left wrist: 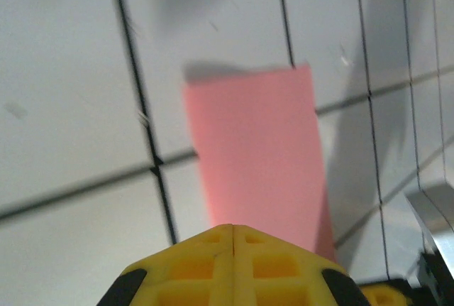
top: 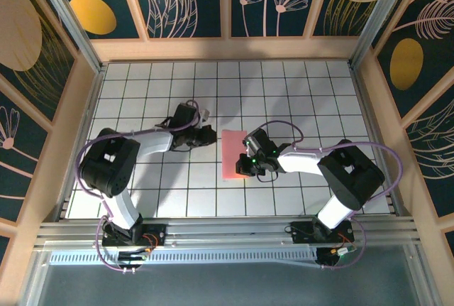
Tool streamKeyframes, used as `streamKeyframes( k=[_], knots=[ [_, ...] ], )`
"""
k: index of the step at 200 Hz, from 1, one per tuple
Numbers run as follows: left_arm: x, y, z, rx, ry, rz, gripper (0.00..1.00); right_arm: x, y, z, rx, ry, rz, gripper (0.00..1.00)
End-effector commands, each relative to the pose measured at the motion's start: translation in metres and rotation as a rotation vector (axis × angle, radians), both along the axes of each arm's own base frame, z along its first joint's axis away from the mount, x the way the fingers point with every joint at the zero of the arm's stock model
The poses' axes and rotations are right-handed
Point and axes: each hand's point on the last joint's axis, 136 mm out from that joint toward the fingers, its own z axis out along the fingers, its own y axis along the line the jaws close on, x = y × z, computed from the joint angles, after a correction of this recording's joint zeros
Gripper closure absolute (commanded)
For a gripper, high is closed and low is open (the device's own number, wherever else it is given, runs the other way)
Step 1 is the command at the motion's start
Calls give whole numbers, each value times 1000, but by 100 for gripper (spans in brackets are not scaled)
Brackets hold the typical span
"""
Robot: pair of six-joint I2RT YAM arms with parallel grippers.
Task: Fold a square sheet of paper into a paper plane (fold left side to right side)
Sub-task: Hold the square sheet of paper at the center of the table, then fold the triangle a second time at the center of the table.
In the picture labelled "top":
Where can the pink paper sheet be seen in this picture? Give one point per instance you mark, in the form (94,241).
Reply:
(230,153)

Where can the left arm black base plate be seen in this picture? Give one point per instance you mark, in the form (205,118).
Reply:
(156,231)

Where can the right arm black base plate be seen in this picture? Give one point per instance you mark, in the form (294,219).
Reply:
(301,235)

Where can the aluminium mounting rail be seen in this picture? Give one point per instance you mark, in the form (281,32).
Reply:
(227,231)

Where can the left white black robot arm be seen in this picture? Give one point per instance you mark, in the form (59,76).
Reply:
(106,164)

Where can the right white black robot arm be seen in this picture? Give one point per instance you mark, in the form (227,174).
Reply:
(351,174)

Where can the aluminium corner post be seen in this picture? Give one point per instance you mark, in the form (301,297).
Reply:
(78,32)
(379,18)

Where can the aluminium table side rail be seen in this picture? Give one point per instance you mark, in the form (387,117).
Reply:
(367,107)
(91,107)

